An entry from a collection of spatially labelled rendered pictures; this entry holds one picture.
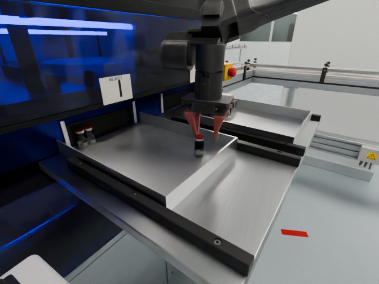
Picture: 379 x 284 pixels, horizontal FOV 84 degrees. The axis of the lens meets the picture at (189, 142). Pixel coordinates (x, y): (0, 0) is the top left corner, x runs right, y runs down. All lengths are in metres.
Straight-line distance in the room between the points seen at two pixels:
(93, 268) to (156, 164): 0.38
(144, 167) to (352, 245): 1.48
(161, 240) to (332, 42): 2.03
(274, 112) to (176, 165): 0.49
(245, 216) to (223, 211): 0.03
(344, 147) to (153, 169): 1.42
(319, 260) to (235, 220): 1.23
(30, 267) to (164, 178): 0.25
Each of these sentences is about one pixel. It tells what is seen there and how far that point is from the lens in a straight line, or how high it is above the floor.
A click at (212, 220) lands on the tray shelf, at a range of 0.34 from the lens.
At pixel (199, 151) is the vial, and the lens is 0.49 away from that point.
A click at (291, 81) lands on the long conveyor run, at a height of 0.87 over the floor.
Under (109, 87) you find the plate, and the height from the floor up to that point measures 1.03.
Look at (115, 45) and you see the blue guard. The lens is 0.54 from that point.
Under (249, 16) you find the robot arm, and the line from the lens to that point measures 0.46.
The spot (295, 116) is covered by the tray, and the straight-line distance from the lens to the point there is 0.82.
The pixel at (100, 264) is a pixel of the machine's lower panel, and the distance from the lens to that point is 0.74.
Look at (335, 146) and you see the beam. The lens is 1.70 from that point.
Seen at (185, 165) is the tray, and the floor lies 0.88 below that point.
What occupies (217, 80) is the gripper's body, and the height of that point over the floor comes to 1.05.
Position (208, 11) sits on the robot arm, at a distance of 0.45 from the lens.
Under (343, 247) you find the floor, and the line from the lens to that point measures 1.69.
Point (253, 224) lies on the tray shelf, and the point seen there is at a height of 0.88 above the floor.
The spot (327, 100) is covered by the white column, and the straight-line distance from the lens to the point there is 2.21.
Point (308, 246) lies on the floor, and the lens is 1.59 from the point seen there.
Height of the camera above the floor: 1.13
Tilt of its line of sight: 26 degrees down
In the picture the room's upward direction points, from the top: straight up
